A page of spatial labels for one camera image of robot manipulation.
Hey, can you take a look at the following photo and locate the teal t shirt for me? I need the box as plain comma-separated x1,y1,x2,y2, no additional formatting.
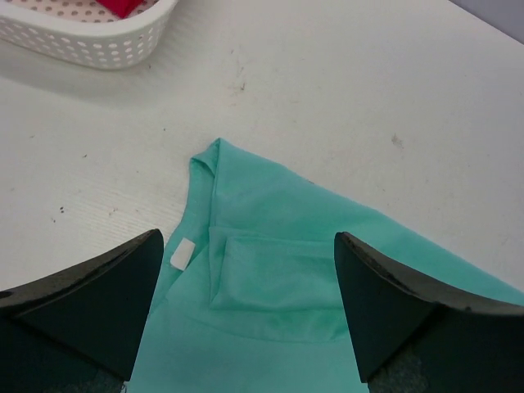
128,139,523,392

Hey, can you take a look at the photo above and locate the white plastic basket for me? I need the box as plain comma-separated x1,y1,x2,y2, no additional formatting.
1,1,177,70

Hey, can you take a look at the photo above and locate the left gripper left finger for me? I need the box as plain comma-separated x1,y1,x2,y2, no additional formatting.
1,229,164,392

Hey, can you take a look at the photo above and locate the magenta t shirt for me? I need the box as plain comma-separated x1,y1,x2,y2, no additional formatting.
97,0,142,18

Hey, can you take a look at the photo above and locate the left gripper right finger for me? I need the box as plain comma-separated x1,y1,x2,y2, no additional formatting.
334,233,523,392

